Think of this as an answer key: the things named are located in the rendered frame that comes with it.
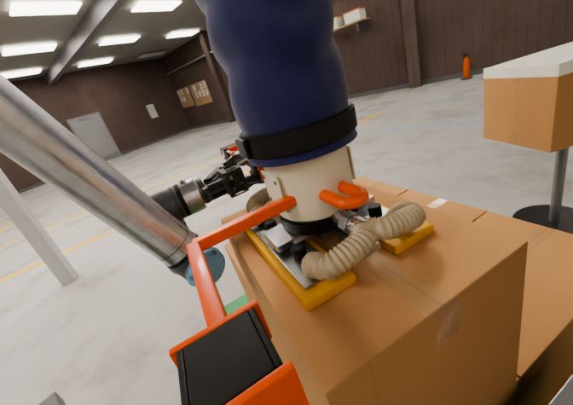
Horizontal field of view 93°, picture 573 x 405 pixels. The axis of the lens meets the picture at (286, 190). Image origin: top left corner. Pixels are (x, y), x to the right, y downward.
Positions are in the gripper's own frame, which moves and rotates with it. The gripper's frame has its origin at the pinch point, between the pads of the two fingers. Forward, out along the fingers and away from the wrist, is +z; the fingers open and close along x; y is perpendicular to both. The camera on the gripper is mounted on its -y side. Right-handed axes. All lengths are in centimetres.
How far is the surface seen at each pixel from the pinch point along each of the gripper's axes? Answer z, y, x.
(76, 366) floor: -129, -108, -106
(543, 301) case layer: 48, 50, -53
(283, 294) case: -16.6, 37.9, -12.4
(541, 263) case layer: 63, 43, -54
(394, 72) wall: 652, -552, -67
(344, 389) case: -17, 55, -14
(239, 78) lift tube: -9.4, 31.1, 23.0
